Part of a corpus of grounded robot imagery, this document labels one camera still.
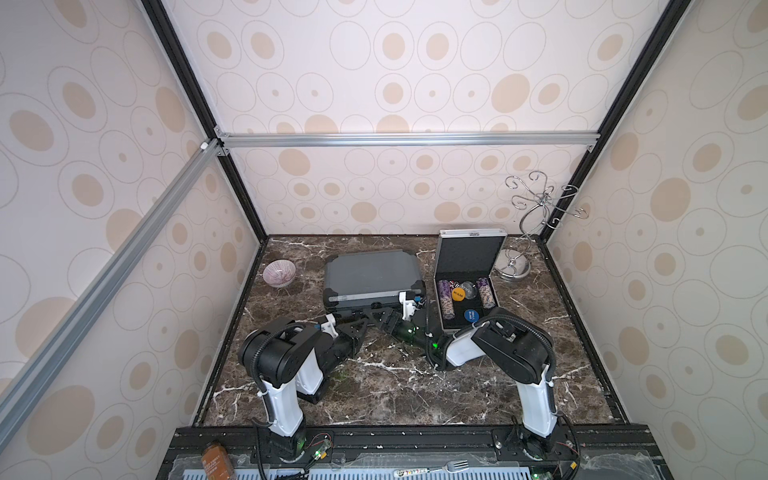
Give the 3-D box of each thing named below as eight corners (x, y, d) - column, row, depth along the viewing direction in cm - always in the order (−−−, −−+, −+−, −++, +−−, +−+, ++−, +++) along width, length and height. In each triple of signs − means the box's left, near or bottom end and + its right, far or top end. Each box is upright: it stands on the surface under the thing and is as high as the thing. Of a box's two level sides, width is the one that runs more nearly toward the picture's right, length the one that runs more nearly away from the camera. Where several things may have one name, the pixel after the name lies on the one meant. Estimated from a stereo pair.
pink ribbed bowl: (264, 290, 106) (259, 281, 102) (271, 268, 113) (267, 259, 109) (294, 290, 106) (290, 281, 102) (299, 268, 113) (296, 259, 109)
